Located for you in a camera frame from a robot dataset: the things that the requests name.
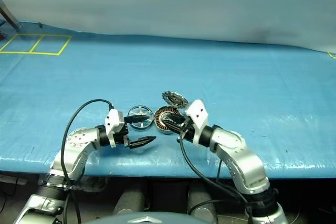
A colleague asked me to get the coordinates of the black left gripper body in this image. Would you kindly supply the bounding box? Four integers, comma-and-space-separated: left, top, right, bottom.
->
114, 116, 133, 149

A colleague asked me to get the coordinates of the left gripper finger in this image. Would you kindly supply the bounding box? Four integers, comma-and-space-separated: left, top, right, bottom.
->
123, 114, 149, 124
128, 135, 158, 150

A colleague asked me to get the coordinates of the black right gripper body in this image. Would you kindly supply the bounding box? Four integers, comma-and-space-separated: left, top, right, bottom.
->
176, 115, 197, 144

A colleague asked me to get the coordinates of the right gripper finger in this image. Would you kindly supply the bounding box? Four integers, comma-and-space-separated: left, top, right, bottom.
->
165, 122, 186, 136
164, 114, 185, 125

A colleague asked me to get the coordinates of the silver spoked rotor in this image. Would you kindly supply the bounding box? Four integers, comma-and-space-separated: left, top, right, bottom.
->
128, 105, 154, 131

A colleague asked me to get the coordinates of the grey motor housing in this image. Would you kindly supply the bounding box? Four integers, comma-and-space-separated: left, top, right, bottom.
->
153, 105, 182, 136

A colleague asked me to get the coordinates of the grey toothed motor lid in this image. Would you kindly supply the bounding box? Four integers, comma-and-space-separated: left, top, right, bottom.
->
161, 90, 189, 110

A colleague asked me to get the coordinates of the blue table cover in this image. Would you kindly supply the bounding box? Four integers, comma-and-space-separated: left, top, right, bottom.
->
0, 20, 336, 180

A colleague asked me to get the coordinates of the dark grey rounded cylinder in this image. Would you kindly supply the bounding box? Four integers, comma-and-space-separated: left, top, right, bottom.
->
187, 184, 219, 223
112, 189, 145, 216

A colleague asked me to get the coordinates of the grey-blue rounded dome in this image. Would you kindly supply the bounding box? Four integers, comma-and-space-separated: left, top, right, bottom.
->
89, 211, 195, 224

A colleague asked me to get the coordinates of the yellow tape double rectangle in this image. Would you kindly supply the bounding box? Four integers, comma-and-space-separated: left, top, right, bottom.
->
0, 33, 73, 57

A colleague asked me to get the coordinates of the grey metal bar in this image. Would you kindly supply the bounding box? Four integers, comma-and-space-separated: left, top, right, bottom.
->
0, 0, 23, 30

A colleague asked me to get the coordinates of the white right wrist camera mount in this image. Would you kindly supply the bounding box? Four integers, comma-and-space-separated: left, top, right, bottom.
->
183, 99, 209, 147

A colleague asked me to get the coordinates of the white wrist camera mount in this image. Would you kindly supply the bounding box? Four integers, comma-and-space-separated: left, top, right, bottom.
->
104, 108, 124, 148
183, 99, 209, 147

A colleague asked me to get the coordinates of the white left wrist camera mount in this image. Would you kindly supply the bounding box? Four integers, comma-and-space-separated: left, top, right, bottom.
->
104, 108, 124, 148

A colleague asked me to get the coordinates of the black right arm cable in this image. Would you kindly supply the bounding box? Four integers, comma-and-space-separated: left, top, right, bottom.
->
176, 131, 254, 224

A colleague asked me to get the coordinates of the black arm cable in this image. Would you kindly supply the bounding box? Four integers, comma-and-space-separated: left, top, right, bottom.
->
176, 131, 254, 224
60, 99, 114, 224

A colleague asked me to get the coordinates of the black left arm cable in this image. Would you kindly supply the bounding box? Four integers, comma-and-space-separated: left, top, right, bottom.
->
60, 99, 114, 224

